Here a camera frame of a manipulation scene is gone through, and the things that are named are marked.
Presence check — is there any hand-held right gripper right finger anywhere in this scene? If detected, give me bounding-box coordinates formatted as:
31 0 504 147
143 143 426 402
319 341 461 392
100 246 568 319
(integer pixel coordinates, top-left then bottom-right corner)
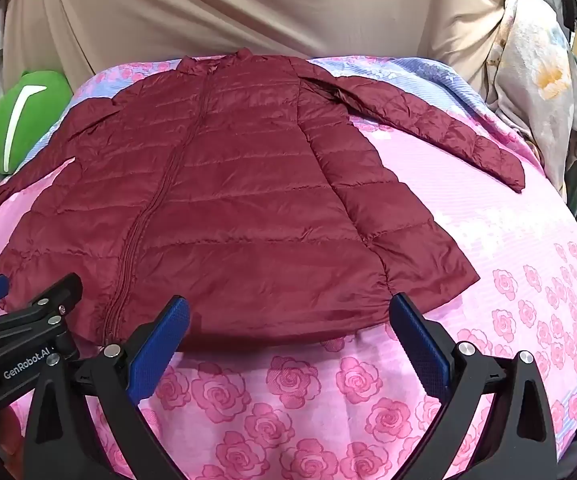
390 292 559 480

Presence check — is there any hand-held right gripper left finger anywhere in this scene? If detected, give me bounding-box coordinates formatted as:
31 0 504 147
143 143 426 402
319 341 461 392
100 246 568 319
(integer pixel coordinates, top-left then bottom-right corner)
23 296 190 480

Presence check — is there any pale floral quilt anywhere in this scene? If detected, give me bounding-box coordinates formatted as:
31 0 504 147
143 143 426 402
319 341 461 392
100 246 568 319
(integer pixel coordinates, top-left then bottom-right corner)
486 0 577 198

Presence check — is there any beige cloth backdrop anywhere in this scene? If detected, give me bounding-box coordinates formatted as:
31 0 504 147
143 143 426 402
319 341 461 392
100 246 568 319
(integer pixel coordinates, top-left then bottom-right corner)
2 0 519 106

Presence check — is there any pink floral bed sheet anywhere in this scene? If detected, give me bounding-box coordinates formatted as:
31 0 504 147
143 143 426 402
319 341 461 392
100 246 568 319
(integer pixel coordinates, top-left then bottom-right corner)
0 55 577 480

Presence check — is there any green plush toy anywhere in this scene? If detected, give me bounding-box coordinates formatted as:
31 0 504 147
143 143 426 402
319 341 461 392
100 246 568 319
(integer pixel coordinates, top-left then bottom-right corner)
0 70 73 176

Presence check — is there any maroon quilted puffer jacket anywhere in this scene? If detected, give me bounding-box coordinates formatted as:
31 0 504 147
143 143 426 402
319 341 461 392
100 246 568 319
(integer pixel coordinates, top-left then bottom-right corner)
0 47 526 353

